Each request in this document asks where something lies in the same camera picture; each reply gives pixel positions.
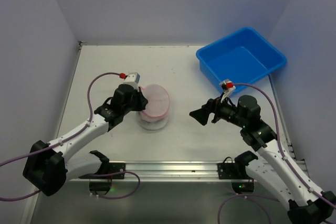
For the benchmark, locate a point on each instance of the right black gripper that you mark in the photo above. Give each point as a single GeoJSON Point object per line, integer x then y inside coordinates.
{"type": "Point", "coordinates": [213, 111]}

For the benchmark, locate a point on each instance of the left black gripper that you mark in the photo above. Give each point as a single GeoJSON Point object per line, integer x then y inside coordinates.
{"type": "Point", "coordinates": [137, 99]}

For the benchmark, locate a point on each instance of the white mesh laundry bag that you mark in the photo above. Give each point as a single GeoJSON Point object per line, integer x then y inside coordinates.
{"type": "Point", "coordinates": [155, 116]}

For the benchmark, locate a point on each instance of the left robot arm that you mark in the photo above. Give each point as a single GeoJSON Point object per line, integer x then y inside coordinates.
{"type": "Point", "coordinates": [51, 164]}

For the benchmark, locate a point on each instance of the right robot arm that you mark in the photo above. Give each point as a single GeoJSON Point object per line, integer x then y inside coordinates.
{"type": "Point", "coordinates": [269, 163]}

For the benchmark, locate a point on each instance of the blue plastic bin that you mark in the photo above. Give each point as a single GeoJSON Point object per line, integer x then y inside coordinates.
{"type": "Point", "coordinates": [244, 56]}

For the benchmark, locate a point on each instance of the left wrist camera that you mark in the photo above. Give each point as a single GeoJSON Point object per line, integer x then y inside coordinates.
{"type": "Point", "coordinates": [131, 79]}

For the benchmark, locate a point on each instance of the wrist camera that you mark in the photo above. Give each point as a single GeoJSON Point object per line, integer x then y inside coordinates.
{"type": "Point", "coordinates": [131, 79]}
{"type": "Point", "coordinates": [228, 88]}

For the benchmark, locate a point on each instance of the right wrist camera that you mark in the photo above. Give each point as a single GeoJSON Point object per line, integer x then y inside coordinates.
{"type": "Point", "coordinates": [228, 88]}

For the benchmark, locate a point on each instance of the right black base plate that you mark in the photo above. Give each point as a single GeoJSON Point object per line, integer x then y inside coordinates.
{"type": "Point", "coordinates": [234, 169]}

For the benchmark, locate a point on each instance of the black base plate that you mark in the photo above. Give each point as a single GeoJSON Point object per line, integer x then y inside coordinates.
{"type": "Point", "coordinates": [234, 169]}
{"type": "Point", "coordinates": [115, 168]}

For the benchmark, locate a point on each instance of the aluminium mounting rail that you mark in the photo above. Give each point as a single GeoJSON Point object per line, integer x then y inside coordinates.
{"type": "Point", "coordinates": [171, 171]}

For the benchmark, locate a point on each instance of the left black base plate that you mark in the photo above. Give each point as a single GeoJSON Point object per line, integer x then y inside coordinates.
{"type": "Point", "coordinates": [115, 168]}

